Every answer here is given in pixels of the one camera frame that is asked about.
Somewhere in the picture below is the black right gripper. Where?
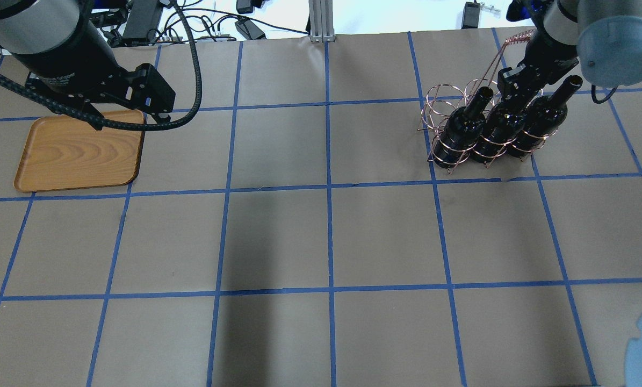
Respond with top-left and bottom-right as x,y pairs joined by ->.
497,30 -> 579,102

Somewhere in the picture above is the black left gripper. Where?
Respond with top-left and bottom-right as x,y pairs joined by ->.
26,63 -> 176,121

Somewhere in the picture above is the dark wine bottle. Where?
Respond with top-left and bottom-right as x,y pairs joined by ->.
469,95 -> 533,164
432,87 -> 494,169
505,74 -> 583,159

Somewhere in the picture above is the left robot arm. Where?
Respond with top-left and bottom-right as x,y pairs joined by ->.
0,1 -> 175,123

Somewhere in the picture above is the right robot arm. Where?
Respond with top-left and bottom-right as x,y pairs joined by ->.
498,1 -> 642,100

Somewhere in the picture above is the wooden tray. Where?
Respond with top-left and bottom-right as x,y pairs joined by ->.
13,116 -> 145,193

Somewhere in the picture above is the black box device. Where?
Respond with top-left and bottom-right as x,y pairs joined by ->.
122,1 -> 164,45

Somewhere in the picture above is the black power adapter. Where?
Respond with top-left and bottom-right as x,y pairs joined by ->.
460,1 -> 482,30

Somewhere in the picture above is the black power brick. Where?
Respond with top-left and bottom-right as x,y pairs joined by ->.
234,19 -> 267,41

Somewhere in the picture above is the copper wire bottle basket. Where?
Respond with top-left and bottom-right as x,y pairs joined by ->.
421,29 -> 543,173

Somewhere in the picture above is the braided black cable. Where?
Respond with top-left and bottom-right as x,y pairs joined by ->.
0,0 -> 204,131

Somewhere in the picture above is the aluminium frame post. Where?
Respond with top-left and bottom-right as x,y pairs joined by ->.
308,0 -> 336,42

